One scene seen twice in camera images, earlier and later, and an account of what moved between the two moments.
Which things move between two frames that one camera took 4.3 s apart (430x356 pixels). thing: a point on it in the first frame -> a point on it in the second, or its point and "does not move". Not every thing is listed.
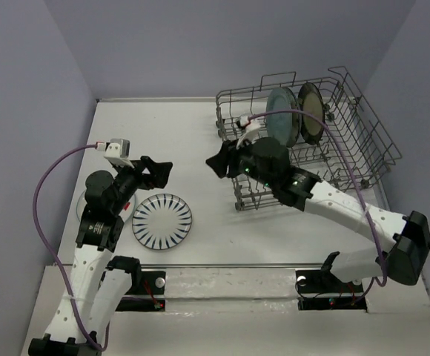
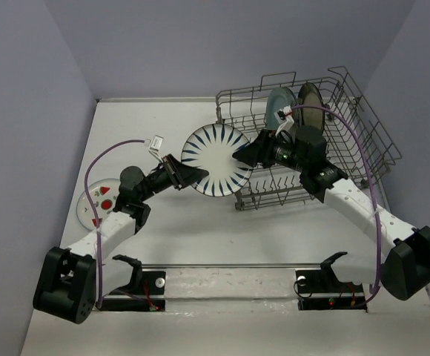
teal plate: (284, 126) does not move
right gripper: (228, 153) -> (261, 150)
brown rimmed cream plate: (311, 101) does not move
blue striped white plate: (161, 221) -> (211, 147)
